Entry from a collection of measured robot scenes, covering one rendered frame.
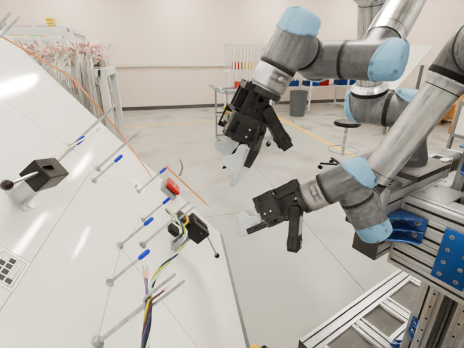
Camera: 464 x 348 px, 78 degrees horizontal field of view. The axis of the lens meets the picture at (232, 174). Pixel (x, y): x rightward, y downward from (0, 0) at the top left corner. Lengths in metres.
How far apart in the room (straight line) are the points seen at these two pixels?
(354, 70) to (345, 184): 0.23
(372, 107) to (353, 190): 0.48
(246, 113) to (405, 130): 0.37
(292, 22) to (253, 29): 8.63
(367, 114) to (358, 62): 0.49
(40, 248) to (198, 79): 8.51
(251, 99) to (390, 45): 0.26
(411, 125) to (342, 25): 9.72
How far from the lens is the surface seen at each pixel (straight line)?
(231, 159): 0.60
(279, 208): 0.70
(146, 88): 8.83
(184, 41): 8.81
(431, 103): 0.76
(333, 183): 0.66
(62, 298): 0.46
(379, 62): 0.61
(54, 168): 0.49
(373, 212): 0.69
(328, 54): 0.65
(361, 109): 1.09
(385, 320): 1.88
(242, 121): 0.58
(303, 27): 0.59
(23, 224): 0.49
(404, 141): 0.77
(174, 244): 0.74
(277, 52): 0.59
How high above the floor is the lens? 1.50
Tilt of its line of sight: 23 degrees down
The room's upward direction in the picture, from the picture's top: straight up
